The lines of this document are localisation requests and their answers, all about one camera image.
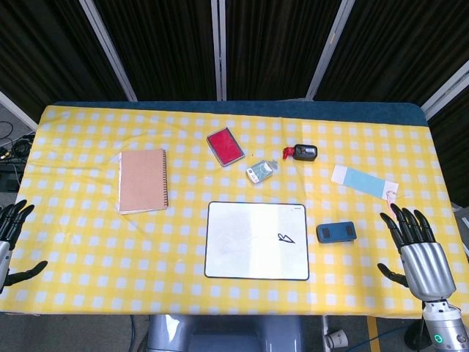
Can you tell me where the brown spiral notebook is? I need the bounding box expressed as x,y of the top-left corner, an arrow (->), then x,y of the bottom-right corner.
117,148 -> 169,216

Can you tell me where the blue whiteboard eraser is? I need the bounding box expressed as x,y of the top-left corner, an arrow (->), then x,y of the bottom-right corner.
316,221 -> 356,244

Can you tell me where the blue and white bookmark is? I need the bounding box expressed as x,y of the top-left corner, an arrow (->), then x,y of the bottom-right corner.
330,164 -> 399,205

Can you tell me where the small clear packaged item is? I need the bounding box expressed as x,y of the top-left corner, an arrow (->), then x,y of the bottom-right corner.
245,159 -> 278,184

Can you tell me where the white whiteboard with black frame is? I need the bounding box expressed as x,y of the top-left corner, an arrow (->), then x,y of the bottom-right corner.
204,201 -> 310,281

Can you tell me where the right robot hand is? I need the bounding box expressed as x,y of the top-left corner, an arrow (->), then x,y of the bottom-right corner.
377,202 -> 457,303

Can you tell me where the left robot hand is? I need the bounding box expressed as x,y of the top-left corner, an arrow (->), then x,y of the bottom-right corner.
0,199 -> 49,294

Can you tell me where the black cable bundle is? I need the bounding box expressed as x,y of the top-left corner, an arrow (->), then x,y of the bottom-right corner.
0,120 -> 36,162

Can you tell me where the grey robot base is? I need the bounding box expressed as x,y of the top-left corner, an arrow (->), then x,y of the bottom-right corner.
147,314 -> 306,352

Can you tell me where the yellow checkered tablecloth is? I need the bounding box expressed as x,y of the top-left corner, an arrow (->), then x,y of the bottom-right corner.
0,105 -> 469,318

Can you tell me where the black bottle with red cap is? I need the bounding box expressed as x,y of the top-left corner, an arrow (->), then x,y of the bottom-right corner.
281,144 -> 318,162

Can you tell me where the blue floor cable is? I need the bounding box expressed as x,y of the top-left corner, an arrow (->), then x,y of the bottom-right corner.
128,315 -> 144,352

